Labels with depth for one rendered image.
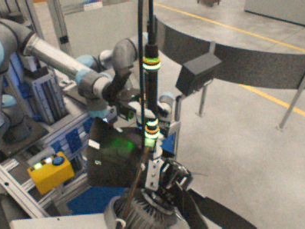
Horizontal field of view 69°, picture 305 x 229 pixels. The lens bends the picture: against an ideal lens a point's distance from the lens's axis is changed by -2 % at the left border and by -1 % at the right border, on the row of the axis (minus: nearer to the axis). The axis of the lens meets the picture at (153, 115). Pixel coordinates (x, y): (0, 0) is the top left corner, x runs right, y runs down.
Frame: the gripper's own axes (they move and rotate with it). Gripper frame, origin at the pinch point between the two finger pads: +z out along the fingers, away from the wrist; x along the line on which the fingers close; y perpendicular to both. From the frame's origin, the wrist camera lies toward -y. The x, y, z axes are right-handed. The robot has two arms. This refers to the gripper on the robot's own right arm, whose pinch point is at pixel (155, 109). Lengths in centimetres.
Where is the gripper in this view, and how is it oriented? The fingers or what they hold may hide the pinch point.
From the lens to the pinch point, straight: 65.9
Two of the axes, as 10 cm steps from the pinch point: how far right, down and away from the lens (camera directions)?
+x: -6.3, 5.1, -5.9
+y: 0.0, 7.6, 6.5
